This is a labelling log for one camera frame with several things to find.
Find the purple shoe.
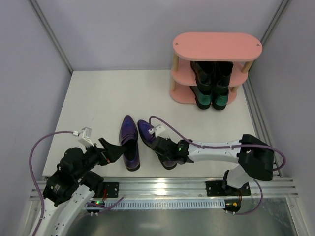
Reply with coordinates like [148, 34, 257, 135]
[119, 115, 140, 172]
[137, 119, 177, 170]

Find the green metallic shoe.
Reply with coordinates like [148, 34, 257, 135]
[212, 91, 229, 111]
[190, 86, 212, 110]

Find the black glossy shoe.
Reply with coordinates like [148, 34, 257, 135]
[190, 61, 215, 95]
[213, 61, 233, 94]

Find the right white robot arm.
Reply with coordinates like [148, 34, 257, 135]
[149, 134, 274, 196]

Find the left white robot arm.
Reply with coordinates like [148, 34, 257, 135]
[30, 138, 127, 236]

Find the pink three-tier shoe shelf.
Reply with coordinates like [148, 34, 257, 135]
[170, 32, 263, 104]

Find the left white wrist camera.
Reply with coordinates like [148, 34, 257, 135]
[72, 127, 94, 148]

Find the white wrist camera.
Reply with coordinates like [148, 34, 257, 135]
[72, 127, 94, 148]
[148, 125, 166, 137]

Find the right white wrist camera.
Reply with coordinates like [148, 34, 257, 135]
[148, 125, 166, 137]

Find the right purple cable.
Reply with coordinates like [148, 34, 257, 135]
[148, 115, 287, 216]

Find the purple cable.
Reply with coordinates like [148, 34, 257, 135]
[29, 131, 126, 234]
[148, 115, 287, 216]

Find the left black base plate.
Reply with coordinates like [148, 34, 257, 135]
[94, 182, 120, 199]

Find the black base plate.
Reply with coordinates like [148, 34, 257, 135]
[94, 182, 120, 199]
[205, 180, 251, 197]

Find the aluminium mounting rail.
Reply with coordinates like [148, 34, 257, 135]
[29, 177, 298, 200]

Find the slotted grey cable duct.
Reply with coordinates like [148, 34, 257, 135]
[83, 199, 226, 210]

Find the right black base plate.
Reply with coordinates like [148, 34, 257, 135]
[205, 180, 251, 197]

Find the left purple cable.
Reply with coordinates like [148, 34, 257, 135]
[29, 131, 126, 234]

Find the left aluminium frame post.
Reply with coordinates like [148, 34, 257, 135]
[28, 0, 74, 74]

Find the aluminium frame post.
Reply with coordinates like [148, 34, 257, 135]
[28, 0, 74, 74]
[260, 0, 292, 47]

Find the right aluminium frame post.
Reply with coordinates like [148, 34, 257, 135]
[260, 0, 292, 47]

